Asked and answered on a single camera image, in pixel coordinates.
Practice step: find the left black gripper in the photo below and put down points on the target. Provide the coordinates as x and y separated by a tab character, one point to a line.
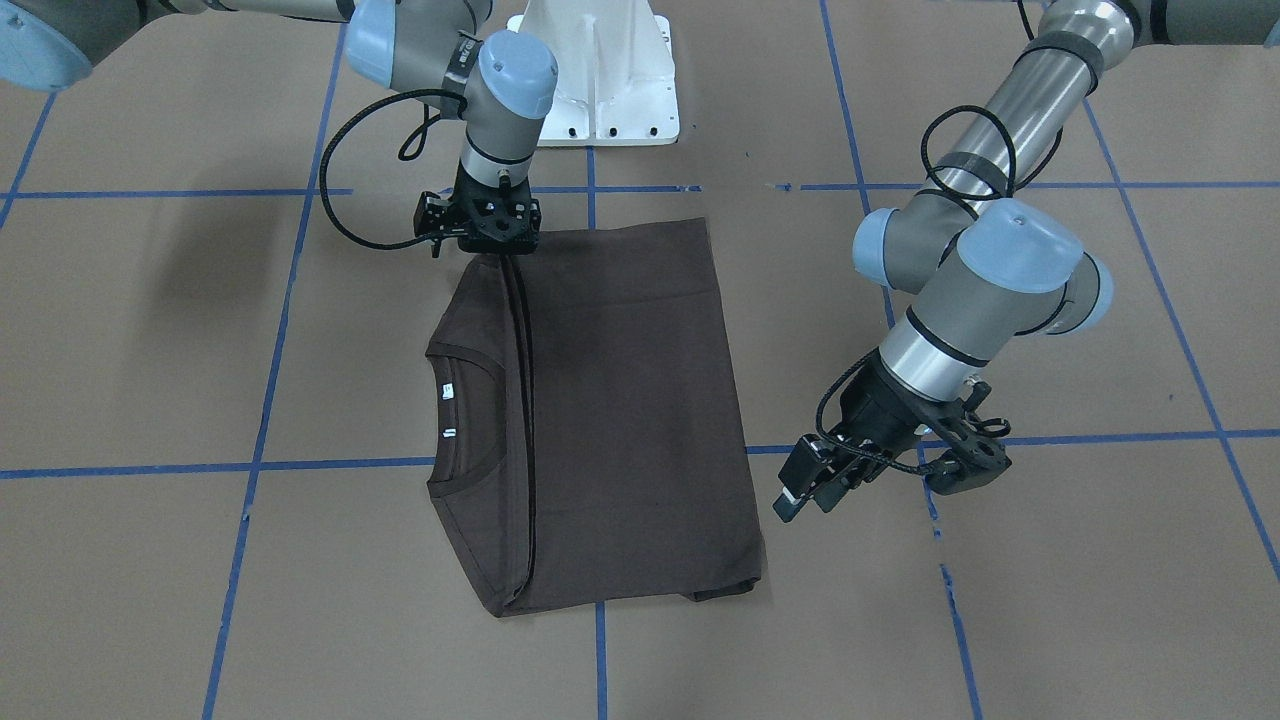
874	408

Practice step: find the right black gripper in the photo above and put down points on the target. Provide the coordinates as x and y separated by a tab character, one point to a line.
432	215

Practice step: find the dark brown t-shirt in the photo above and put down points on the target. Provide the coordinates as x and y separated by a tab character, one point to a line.
591	444

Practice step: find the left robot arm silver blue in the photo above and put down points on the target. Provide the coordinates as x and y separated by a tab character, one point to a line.
982	266

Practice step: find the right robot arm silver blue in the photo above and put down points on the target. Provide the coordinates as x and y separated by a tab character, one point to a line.
178	314

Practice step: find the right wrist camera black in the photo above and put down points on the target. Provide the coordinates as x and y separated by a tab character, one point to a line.
435	221

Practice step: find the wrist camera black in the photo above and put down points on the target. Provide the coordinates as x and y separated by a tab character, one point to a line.
974	455
435	221

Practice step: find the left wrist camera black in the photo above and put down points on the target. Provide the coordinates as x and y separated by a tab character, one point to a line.
974	455

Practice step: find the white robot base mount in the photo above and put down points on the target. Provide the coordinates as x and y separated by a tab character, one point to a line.
617	74

